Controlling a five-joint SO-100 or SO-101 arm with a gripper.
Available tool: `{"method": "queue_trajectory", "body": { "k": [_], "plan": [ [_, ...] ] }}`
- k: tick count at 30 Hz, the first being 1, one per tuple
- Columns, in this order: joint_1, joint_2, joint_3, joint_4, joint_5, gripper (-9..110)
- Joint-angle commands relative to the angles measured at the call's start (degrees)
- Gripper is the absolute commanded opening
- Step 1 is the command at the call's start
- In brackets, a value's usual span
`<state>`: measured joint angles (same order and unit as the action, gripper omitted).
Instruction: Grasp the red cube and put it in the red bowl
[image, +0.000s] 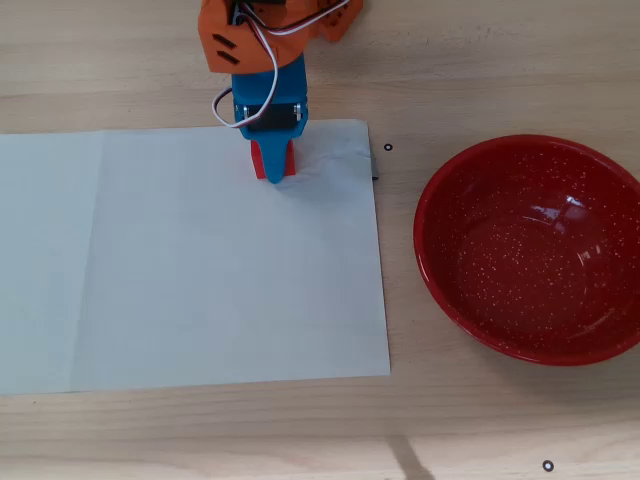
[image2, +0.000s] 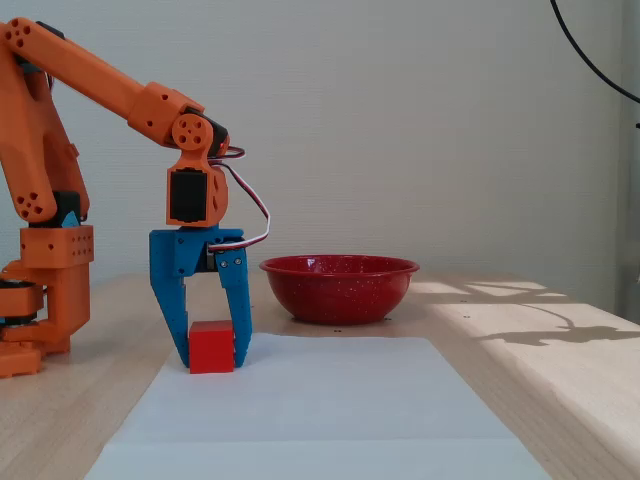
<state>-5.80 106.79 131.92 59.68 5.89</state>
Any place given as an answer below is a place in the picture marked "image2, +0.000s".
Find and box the thin black hanging cable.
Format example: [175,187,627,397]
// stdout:
[549,0,640,105]

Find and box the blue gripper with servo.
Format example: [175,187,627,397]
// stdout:
[148,224,253,369]

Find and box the red speckled enamel bowl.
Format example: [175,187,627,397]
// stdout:
[258,254,420,326]

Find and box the white red black servo cable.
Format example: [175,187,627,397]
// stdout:
[208,146,272,252]

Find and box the red cube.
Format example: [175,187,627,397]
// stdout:
[188,320,236,375]

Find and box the white paper sheet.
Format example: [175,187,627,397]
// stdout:
[84,332,552,480]

